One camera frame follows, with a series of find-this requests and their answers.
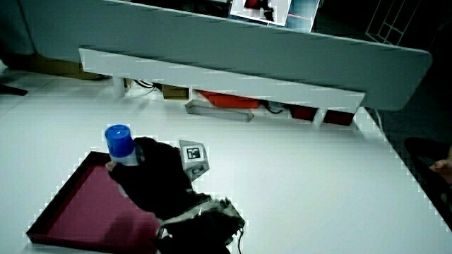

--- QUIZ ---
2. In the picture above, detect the person's right hand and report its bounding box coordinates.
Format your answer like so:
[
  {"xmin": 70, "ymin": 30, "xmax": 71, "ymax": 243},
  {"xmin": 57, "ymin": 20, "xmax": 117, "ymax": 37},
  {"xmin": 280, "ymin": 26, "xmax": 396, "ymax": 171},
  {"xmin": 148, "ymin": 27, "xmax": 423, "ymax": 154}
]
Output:
[{"xmin": 105, "ymin": 136, "xmax": 213, "ymax": 221}]

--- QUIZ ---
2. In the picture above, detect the blue capped glue bottle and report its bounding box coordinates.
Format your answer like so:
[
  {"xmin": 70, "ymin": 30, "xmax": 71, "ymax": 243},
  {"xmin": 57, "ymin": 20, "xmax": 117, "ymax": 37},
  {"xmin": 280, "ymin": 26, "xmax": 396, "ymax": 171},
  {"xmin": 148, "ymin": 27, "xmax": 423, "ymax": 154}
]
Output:
[{"xmin": 104, "ymin": 123, "xmax": 141, "ymax": 168}]

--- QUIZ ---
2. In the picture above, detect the dark red square plate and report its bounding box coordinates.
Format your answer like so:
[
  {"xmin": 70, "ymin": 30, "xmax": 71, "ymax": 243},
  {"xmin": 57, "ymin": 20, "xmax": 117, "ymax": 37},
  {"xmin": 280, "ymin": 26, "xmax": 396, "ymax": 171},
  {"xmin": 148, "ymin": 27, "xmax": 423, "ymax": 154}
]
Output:
[{"xmin": 25, "ymin": 150, "xmax": 162, "ymax": 254}]

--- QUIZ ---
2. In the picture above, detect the person's right forearm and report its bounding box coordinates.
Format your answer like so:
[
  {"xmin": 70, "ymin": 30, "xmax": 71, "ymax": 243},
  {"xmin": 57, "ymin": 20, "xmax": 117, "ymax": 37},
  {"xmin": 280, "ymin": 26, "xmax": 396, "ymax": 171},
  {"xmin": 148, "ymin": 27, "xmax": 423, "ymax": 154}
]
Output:
[{"xmin": 154, "ymin": 197, "xmax": 246, "ymax": 254}]

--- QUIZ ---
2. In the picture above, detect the grey metal tray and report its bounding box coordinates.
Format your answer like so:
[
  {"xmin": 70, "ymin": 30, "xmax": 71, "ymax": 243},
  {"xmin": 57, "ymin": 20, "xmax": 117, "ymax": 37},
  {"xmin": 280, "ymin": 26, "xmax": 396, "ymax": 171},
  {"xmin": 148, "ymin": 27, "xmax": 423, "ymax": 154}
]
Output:
[{"xmin": 184, "ymin": 99, "xmax": 255, "ymax": 123}]

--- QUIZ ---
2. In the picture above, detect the small cardboard box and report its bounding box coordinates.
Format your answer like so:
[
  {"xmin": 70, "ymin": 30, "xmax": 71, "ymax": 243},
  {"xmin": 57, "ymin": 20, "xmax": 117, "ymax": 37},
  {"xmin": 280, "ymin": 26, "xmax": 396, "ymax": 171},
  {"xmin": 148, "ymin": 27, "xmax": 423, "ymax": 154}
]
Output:
[{"xmin": 162, "ymin": 84, "xmax": 190, "ymax": 101}]

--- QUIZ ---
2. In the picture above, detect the orange box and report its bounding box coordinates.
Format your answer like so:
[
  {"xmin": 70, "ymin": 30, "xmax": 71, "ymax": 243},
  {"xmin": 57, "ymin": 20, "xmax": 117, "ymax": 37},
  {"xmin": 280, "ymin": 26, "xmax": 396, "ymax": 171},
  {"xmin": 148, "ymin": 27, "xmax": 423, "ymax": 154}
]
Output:
[{"xmin": 196, "ymin": 89, "xmax": 261, "ymax": 109}]

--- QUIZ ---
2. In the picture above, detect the white desk shelf riser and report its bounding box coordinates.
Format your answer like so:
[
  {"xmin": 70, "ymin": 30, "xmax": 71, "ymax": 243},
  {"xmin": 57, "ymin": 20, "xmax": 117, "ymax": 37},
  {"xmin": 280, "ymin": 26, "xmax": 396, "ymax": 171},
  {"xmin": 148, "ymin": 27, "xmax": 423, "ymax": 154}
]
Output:
[{"xmin": 78, "ymin": 47, "xmax": 367, "ymax": 128}]

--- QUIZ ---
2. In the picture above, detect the large cardboard box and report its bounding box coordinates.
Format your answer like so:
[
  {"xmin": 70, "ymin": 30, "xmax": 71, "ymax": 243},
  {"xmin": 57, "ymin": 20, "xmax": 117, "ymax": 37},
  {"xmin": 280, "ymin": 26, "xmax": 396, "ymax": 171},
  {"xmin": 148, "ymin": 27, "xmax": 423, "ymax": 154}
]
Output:
[{"xmin": 30, "ymin": 52, "xmax": 109, "ymax": 81}]

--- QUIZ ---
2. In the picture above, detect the white divider panel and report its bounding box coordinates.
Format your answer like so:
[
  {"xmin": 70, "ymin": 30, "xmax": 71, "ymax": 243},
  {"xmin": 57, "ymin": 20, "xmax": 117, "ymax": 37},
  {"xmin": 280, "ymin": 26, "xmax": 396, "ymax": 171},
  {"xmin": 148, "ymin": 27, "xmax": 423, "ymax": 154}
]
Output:
[{"xmin": 19, "ymin": 0, "xmax": 433, "ymax": 112}]

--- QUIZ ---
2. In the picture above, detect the dark red box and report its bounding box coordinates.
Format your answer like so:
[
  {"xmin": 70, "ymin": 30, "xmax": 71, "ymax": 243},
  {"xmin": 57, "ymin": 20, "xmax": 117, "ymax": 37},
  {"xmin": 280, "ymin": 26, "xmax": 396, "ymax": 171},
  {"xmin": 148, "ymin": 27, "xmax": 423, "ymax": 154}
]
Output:
[{"xmin": 288, "ymin": 104, "xmax": 355, "ymax": 127}]

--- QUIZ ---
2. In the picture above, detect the black flat object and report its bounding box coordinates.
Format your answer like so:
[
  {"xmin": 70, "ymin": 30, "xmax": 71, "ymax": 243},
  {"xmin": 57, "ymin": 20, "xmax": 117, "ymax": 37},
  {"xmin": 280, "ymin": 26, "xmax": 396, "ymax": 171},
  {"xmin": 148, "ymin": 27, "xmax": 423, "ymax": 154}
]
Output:
[{"xmin": 0, "ymin": 83, "xmax": 29, "ymax": 97}]

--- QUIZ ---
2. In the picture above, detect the computer monitor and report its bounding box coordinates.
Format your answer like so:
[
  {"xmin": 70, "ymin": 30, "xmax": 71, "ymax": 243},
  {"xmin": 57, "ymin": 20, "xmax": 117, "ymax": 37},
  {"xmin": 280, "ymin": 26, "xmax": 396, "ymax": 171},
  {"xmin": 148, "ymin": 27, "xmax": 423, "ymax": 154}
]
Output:
[{"xmin": 229, "ymin": 0, "xmax": 321, "ymax": 34}]

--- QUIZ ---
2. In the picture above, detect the white wire rack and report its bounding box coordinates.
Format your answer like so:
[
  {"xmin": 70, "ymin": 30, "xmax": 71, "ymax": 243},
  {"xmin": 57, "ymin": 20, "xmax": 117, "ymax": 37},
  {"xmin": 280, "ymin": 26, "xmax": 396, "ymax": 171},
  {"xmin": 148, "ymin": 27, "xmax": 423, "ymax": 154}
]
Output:
[{"xmin": 364, "ymin": 0, "xmax": 422, "ymax": 46}]

